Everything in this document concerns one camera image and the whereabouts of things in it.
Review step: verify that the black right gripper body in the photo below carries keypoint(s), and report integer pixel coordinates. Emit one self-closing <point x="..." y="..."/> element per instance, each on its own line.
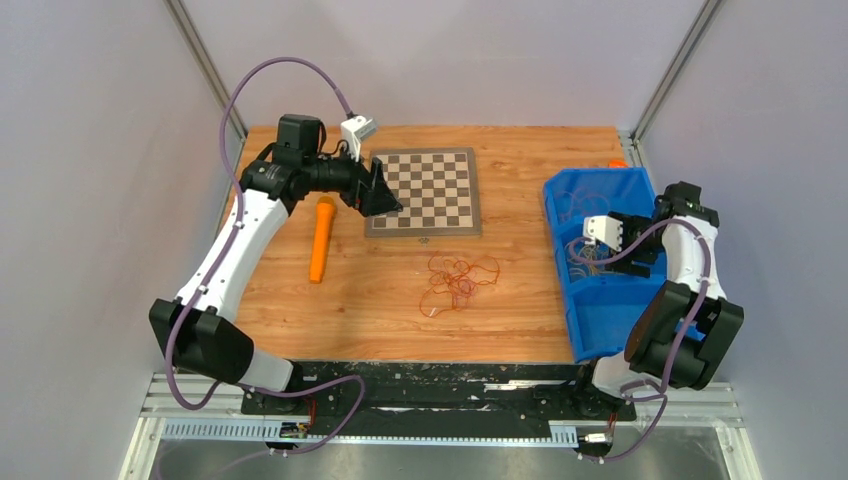
<point x="643" y="252"/>

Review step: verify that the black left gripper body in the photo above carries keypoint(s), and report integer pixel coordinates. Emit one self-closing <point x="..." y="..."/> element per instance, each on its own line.
<point x="359" y="195"/>

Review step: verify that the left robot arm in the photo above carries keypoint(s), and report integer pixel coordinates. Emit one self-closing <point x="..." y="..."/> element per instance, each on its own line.
<point x="196" y="330"/>

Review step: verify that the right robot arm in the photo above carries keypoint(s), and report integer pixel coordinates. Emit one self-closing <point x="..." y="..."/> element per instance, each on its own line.
<point x="688" y="327"/>

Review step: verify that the orange plastic carrot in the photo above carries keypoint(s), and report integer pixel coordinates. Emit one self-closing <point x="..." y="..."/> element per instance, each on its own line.
<point x="325" y="212"/>

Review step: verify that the blue plastic bin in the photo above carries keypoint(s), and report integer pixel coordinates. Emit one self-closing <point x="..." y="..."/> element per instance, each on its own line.
<point x="601" y="306"/>

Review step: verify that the wooden chessboard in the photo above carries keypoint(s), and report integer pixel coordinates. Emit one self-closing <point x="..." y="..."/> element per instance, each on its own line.
<point x="438" y="189"/>

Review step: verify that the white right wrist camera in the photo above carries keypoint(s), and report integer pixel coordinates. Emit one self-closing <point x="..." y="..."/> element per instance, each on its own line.
<point x="603" y="229"/>

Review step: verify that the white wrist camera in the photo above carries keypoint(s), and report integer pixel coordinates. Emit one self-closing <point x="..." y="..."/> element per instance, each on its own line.
<point x="603" y="229"/>
<point x="355" y="130"/>

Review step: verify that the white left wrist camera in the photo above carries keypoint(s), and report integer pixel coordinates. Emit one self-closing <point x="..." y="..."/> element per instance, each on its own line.
<point x="355" y="130"/>

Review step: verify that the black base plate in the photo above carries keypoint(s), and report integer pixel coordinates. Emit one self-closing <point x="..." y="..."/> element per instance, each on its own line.
<point x="418" y="399"/>

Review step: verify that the right aluminium frame post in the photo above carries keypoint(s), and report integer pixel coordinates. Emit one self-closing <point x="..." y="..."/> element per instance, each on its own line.
<point x="698" y="29"/>

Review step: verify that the aluminium frame post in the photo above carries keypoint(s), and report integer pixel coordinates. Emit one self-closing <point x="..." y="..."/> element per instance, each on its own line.
<point x="698" y="29"/>
<point x="193" y="40"/>

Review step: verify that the left aluminium frame post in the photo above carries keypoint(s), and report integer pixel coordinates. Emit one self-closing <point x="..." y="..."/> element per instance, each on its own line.
<point x="193" y="40"/>

